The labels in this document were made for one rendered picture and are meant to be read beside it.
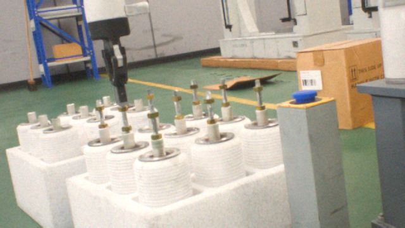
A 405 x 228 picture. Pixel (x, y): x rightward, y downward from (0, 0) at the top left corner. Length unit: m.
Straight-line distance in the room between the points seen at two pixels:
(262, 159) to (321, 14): 3.23
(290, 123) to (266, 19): 7.18
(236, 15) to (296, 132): 4.56
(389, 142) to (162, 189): 0.44
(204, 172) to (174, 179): 0.08
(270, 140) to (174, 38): 6.48
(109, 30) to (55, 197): 0.54
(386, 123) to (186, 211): 0.42
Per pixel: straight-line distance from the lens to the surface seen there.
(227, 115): 1.13
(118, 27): 0.98
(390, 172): 1.08
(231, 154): 0.95
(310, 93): 0.87
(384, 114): 1.05
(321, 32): 4.18
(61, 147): 1.39
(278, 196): 1.00
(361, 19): 3.62
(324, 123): 0.87
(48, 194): 1.36
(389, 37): 1.04
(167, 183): 0.89
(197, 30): 7.57
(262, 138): 1.01
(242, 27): 5.35
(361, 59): 2.06
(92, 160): 1.11
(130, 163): 0.99
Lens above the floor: 0.46
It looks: 9 degrees down
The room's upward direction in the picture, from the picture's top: 9 degrees counter-clockwise
